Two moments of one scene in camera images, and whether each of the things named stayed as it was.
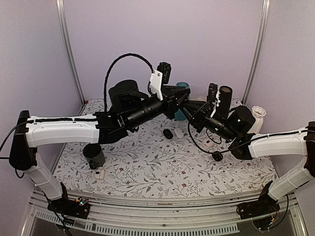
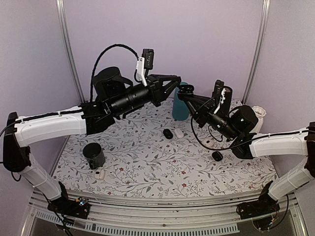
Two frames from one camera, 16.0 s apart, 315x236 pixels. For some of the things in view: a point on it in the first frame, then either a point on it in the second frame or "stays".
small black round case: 217,157 stays
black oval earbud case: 168,133 stays
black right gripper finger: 192,117 → 195,110
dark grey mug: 94,154 stays
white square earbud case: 99,174 stays
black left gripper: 171,93 → 159,92
